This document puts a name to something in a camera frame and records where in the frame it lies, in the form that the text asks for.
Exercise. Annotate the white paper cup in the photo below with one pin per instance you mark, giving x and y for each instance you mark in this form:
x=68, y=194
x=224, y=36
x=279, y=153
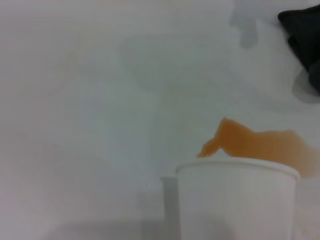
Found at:
x=237, y=200

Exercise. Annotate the brown water stain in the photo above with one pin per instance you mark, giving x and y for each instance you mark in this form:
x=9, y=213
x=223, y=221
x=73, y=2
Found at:
x=250, y=145

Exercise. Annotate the dark blue rag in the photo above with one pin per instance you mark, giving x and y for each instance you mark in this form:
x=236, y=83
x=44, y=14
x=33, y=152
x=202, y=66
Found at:
x=307, y=37

